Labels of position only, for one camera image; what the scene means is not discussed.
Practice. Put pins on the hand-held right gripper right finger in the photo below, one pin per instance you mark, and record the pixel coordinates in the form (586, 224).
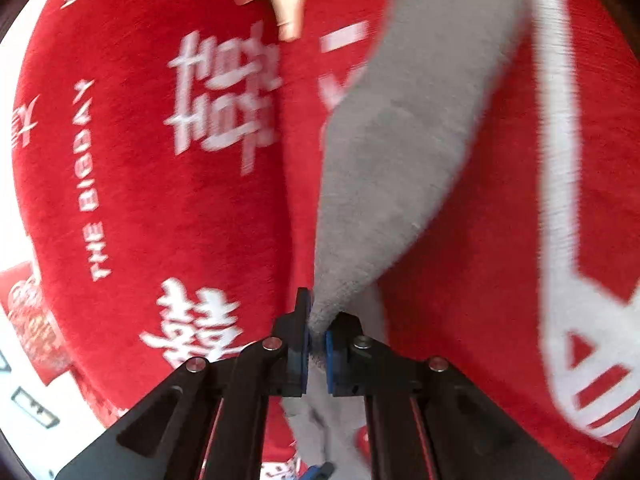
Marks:
(330, 362)

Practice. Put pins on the red printed blanket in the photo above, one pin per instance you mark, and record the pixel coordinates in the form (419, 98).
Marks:
(165, 200)

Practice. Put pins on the grey knit garment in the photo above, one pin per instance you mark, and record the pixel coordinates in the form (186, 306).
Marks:
(400, 150)

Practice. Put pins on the red embroidered pillow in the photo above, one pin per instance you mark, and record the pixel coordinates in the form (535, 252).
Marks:
(35, 320)

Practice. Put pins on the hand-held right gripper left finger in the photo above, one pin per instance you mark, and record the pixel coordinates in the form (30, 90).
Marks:
(299, 355)

